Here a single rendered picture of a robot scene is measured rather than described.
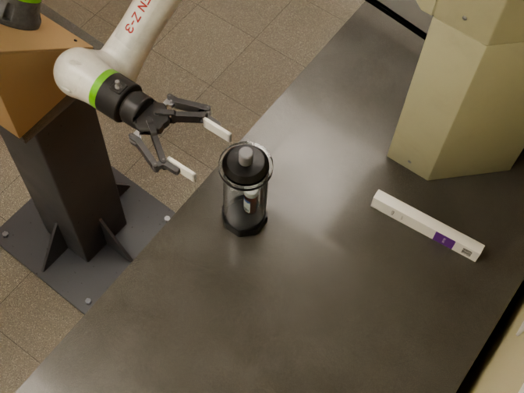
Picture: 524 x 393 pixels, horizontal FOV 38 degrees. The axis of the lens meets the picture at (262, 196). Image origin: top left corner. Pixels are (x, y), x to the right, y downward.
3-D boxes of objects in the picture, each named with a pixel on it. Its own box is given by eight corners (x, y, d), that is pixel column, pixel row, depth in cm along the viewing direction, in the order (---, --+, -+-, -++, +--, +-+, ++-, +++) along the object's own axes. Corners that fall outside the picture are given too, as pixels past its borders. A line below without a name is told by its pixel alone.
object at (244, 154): (277, 166, 151) (279, 148, 145) (249, 198, 147) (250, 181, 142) (241, 143, 154) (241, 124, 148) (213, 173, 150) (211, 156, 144)
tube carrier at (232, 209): (278, 210, 168) (284, 158, 149) (249, 246, 164) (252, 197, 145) (238, 185, 171) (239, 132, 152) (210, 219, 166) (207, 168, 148)
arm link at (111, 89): (126, 93, 169) (99, 120, 165) (119, 59, 159) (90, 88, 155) (147, 106, 167) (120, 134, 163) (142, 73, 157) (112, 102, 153)
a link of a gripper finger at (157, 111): (155, 124, 161) (155, 118, 161) (208, 125, 161) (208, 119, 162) (154, 114, 157) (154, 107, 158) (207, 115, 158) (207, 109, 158)
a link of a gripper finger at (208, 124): (203, 126, 160) (205, 124, 161) (229, 143, 159) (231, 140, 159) (203, 118, 158) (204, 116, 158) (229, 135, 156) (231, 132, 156)
